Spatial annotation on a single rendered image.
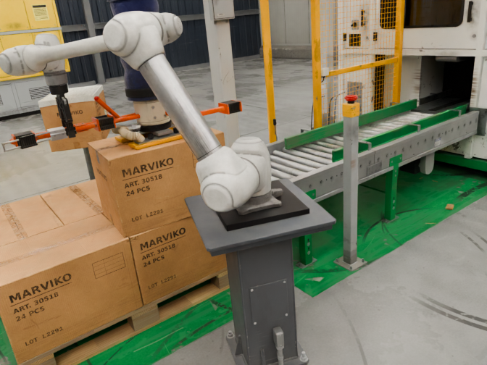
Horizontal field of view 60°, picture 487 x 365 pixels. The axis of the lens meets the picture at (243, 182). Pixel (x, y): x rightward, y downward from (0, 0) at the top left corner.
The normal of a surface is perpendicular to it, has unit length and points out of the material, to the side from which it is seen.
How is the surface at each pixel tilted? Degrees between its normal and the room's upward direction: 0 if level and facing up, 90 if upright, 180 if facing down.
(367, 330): 0
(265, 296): 90
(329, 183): 90
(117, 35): 85
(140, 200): 90
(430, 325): 0
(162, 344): 0
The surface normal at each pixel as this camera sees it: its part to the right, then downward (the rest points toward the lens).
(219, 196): -0.33, 0.46
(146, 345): -0.08, -0.93
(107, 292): 0.59, 0.25
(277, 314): 0.29, 0.33
